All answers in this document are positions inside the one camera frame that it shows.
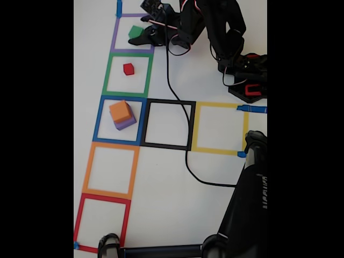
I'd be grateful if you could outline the green square block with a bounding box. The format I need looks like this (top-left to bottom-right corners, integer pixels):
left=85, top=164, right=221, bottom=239
left=128, top=25, right=145, bottom=39

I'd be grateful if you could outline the orange square block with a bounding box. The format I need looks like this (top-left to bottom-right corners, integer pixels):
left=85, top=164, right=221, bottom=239
left=109, top=100, right=133, bottom=124

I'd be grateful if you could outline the large purple square block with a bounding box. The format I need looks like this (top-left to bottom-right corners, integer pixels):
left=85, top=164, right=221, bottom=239
left=112, top=104, right=137, bottom=132

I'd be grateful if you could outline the black tripod stand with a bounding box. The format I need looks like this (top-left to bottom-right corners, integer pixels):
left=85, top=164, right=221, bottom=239
left=97, top=130, right=268, bottom=258

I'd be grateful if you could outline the purple square frame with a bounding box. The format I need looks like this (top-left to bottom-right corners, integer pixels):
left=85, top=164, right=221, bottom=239
left=110, top=13, right=159, bottom=54

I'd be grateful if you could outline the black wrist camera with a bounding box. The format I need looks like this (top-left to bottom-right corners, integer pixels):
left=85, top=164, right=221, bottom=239
left=145, top=25, right=169, bottom=47

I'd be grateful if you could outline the black camera cable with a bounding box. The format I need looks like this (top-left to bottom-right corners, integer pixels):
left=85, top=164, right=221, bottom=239
left=161, top=10, right=238, bottom=188

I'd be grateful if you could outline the green square frame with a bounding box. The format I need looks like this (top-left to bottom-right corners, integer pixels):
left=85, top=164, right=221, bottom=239
left=102, top=52, right=154, bottom=98

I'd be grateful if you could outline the blue square frame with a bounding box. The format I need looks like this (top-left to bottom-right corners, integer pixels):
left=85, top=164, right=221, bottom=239
left=92, top=95, right=148, bottom=147

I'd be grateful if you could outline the black square frame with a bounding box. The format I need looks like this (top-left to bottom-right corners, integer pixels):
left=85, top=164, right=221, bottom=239
left=139, top=98, right=196, bottom=151

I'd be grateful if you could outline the yellow square frame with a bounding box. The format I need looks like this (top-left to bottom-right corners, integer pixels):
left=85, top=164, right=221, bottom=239
left=191, top=101, right=249, bottom=156

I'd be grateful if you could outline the orange square frame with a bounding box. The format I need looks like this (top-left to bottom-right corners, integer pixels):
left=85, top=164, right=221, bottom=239
left=82, top=141, right=141, bottom=200

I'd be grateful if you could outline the red square frame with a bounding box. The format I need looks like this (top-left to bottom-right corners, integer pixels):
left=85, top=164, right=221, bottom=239
left=74, top=192, right=132, bottom=254

